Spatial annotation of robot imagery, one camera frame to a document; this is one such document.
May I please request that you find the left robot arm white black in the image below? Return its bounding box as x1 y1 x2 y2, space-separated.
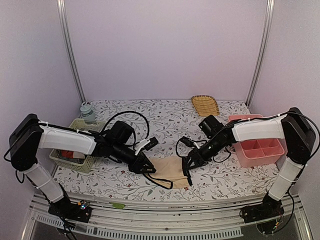
3 113 159 217

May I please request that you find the mint lidded glass jar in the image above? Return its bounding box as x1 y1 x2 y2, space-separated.
79 101 96 124

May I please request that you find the aluminium front rail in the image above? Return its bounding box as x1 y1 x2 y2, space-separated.
21 193 313 240

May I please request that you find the green tape piece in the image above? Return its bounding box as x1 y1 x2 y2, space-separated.
110 202 126 209

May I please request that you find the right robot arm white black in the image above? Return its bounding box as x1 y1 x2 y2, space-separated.
179 107 320 218

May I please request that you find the floral tablecloth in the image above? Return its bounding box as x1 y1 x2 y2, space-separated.
54 99 278 202

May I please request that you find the left aluminium frame post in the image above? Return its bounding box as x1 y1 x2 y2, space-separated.
56 0 86 102

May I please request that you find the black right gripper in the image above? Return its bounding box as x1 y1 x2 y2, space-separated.
182 135 227 171

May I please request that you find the cream perforated laundry basket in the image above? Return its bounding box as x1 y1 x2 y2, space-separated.
49 118 105 174

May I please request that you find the right aluminium frame post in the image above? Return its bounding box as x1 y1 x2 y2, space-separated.
245 0 275 108

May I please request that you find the right black camera cable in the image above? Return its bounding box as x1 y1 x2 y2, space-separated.
175 136 233 163

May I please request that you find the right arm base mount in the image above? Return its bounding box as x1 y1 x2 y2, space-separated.
239 201 285 223

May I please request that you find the beige garment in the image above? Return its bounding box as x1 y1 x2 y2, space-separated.
143 156 193 190

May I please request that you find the aluminium frame post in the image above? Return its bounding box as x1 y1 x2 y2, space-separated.
245 0 275 108
56 0 86 102

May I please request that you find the yellow woven bamboo tray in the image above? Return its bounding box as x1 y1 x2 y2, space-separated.
191 95 220 117

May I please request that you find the pink divided organizer box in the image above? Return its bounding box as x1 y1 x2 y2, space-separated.
228 114 285 168

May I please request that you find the left black braided cable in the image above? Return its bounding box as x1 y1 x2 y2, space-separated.
103 111 150 146

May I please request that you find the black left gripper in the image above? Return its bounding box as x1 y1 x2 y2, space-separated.
112 141 157 175

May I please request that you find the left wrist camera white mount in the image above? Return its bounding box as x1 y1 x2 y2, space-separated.
134 137 159 156

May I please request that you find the red garment in basket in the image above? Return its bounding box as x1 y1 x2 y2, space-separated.
61 150 74 159

